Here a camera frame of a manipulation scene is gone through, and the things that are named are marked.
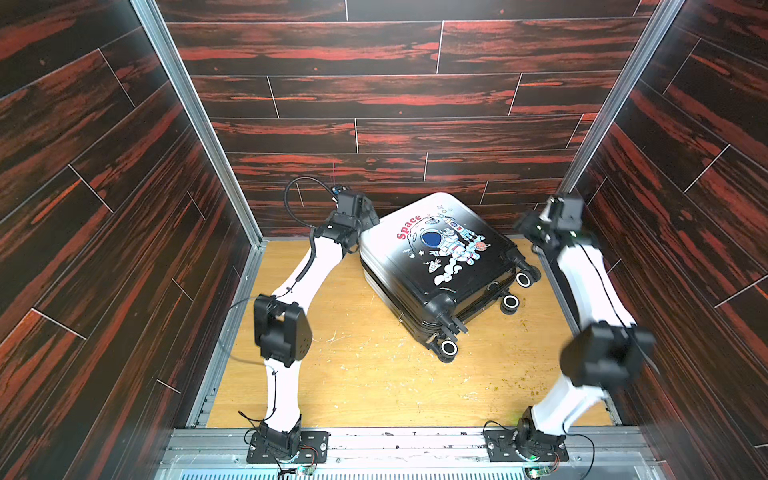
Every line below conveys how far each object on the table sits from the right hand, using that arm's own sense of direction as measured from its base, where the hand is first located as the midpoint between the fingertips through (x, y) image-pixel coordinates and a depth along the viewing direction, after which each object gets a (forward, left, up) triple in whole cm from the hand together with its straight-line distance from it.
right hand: (530, 222), depth 86 cm
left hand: (+3, +50, -1) cm, 50 cm away
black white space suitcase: (-11, +29, -5) cm, 31 cm away
